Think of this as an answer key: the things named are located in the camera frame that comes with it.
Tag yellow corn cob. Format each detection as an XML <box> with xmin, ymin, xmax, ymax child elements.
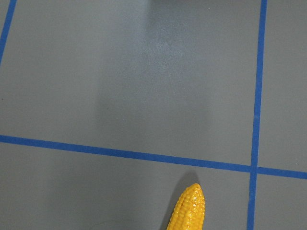
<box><xmin>166</xmin><ymin>183</ymin><xmax>205</xmax><ymax>230</ymax></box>

